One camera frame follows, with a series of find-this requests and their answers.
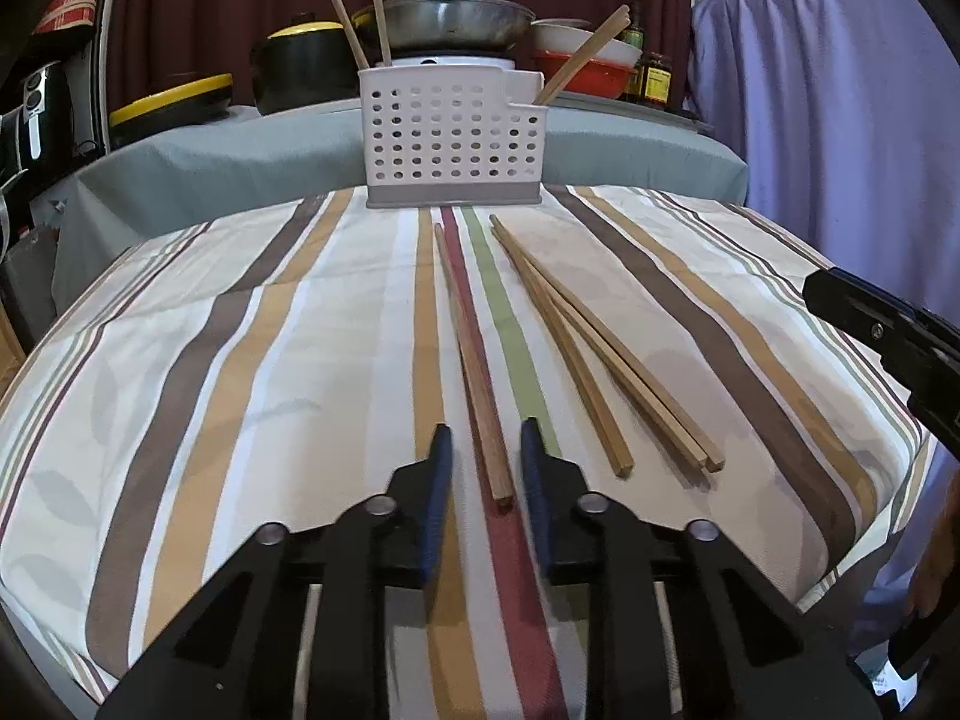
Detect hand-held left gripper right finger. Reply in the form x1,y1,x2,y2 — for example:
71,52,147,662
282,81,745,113
521,418,882,720

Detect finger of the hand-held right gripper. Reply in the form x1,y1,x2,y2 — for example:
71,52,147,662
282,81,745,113
802,266,960,458

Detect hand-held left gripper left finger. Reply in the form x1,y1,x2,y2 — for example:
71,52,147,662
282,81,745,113
97,424,453,720

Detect wooden chopstick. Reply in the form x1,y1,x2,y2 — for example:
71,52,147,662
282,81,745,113
367,0,392,67
326,0,370,70
433,223,513,505
489,214,713,473
536,5,629,104
540,15,632,107
510,255,635,478
495,219,727,466

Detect perforated beige utensil holder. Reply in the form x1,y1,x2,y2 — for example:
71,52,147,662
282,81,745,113
358,64,545,209

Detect person's right hand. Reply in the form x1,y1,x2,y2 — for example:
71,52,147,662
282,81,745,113
907,465,960,617

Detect purple cloth cover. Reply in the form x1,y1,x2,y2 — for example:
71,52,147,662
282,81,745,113
686,0,960,616

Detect striped tablecloth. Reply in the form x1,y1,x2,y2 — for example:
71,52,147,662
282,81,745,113
0,184,938,720

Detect grey-rimmed cutting board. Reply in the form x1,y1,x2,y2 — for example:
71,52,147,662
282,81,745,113
551,90,713,137

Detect brown sauce jar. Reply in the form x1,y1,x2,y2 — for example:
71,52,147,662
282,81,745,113
637,52,674,104

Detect red bowl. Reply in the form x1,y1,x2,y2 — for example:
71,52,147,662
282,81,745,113
534,51,638,100

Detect grey-green tablecloth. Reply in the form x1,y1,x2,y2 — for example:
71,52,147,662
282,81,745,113
52,94,751,301

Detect white bowl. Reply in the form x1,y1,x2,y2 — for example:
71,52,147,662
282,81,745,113
530,19,644,68

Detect white induction cooker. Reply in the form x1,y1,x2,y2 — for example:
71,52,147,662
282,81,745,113
390,49,518,80

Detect black pot with yellow lid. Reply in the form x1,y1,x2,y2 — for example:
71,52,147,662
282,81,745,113
250,13,365,117

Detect steel wok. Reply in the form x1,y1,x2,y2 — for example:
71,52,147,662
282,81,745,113
351,0,537,53

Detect yellow-lidded electric pan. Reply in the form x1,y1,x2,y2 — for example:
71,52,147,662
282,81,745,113
109,73,235,128

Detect black shelf rack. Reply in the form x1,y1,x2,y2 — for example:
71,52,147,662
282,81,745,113
0,0,113,338

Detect black air fryer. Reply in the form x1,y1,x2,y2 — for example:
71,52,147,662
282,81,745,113
0,64,76,188

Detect red and white round boxes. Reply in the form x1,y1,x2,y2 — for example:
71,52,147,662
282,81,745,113
34,0,102,35

